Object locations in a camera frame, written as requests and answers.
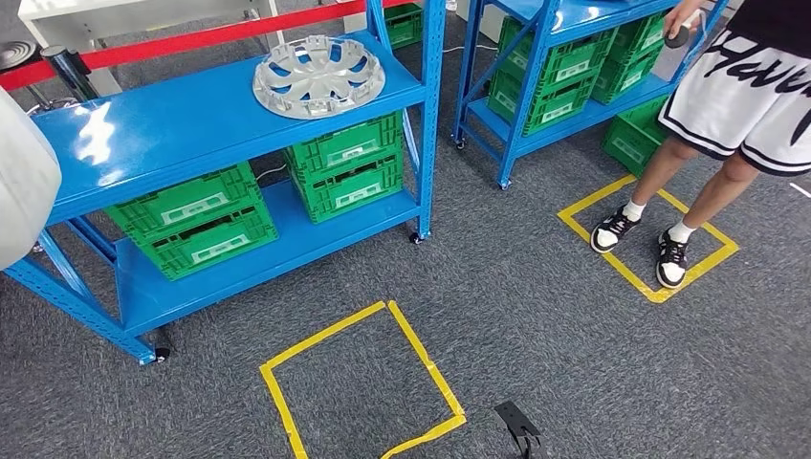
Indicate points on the white curved plastic part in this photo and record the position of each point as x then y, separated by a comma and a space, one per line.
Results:
22, 184

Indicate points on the blue metal shelf rack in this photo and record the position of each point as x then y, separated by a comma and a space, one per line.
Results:
589, 13
209, 120

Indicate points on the grey plastic wheel hubcap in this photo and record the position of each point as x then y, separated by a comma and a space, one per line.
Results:
317, 76

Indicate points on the person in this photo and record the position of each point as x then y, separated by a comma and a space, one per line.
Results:
747, 95

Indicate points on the red barrier belt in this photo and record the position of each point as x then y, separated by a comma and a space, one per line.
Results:
190, 39

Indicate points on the black handheld controller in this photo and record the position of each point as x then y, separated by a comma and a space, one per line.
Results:
678, 37

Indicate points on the black and white sneaker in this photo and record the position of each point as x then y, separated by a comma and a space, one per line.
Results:
671, 263
611, 231

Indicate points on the black robot right foot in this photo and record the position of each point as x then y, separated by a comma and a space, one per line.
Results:
516, 421

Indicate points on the white desk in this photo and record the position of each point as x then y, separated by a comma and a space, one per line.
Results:
127, 13

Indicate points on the black ribbed round base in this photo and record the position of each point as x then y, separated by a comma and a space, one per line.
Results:
16, 54

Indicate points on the black stanchion post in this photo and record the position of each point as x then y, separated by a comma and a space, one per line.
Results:
66, 69

